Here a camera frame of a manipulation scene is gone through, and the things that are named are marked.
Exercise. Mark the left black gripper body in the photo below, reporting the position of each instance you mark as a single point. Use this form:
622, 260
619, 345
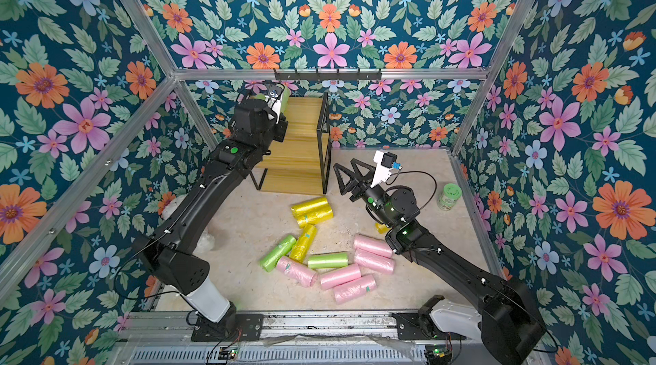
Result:
271, 133

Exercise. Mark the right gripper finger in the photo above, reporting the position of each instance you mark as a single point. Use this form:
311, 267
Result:
363, 171
348, 180

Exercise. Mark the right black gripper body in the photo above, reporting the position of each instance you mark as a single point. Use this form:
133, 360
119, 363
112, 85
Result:
364, 189

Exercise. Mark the wooden three-tier shelf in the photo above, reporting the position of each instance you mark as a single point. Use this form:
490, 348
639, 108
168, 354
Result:
300, 163

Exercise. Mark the green roll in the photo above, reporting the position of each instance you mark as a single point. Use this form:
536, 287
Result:
335, 260
262, 95

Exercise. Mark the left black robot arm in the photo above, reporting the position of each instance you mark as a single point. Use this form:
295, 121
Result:
168, 254

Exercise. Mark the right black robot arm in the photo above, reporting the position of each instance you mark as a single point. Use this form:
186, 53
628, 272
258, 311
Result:
510, 325

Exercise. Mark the yellow roll right diagonal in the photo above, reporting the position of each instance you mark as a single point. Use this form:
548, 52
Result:
382, 229

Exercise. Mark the yellow roll diagonal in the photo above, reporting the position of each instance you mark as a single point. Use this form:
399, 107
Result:
303, 244
382, 229

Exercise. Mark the yellow roll top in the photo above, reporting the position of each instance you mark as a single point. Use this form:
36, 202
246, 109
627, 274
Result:
309, 206

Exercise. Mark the yellow roll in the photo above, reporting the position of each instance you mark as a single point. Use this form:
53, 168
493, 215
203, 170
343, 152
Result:
314, 217
309, 206

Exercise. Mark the pink roll upper right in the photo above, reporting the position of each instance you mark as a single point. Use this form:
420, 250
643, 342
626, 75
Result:
374, 246

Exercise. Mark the pink roll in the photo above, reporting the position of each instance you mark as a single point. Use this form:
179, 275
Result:
298, 272
374, 246
354, 289
369, 260
340, 276

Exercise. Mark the pink roll middle right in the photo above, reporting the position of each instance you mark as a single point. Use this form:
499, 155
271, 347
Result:
369, 260

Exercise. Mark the yellow roll diagonal middle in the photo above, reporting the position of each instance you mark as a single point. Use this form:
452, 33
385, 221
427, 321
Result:
303, 244

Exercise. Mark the green lidded jar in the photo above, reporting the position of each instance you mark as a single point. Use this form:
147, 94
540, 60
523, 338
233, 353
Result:
451, 193

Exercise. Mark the pink roll centre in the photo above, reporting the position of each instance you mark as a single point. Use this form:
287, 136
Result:
340, 276

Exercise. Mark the pink roll bottom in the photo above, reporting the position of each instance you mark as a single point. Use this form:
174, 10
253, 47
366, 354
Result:
354, 289

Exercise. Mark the pink roll left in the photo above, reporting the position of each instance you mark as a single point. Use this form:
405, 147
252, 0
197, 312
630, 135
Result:
298, 272

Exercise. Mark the green roll left diagonal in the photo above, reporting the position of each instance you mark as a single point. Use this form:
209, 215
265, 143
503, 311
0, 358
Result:
270, 261

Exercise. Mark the white plush toy pink shirt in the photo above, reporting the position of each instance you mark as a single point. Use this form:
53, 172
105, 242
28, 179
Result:
199, 241

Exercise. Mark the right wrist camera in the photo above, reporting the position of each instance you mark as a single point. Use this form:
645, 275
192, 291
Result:
386, 166

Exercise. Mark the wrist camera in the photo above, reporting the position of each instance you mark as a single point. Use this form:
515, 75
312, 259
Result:
277, 97
386, 166

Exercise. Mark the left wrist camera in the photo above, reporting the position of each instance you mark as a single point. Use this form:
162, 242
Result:
277, 97

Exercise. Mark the black wall hook rail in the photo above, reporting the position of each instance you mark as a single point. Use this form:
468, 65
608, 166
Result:
318, 76

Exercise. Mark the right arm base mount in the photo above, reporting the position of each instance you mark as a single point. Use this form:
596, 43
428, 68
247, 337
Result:
419, 325

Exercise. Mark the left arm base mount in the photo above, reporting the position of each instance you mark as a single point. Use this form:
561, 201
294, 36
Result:
245, 327

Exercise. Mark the aluminium front rail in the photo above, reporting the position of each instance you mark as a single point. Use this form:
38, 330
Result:
174, 327

